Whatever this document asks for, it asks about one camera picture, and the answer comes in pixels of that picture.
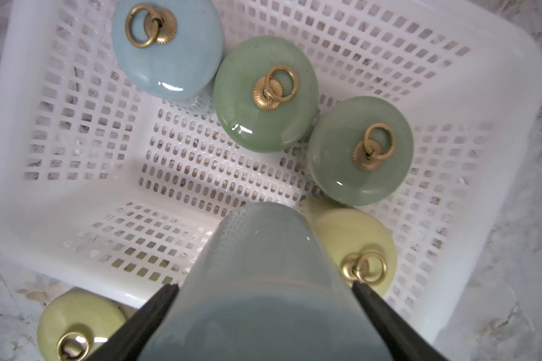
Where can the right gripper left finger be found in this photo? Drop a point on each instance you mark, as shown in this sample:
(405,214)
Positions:
(128,342)

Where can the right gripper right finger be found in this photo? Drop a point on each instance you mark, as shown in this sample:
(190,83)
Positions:
(403,342)

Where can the yellow-green canister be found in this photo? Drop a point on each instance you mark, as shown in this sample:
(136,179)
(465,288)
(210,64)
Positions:
(76,324)
(360,246)

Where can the blue-grey canister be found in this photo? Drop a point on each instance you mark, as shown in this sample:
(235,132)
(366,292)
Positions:
(263,288)

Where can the green canister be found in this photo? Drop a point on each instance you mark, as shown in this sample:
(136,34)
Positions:
(266,94)
(361,151)

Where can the light blue canister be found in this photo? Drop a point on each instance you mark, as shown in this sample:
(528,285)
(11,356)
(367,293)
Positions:
(170,49)

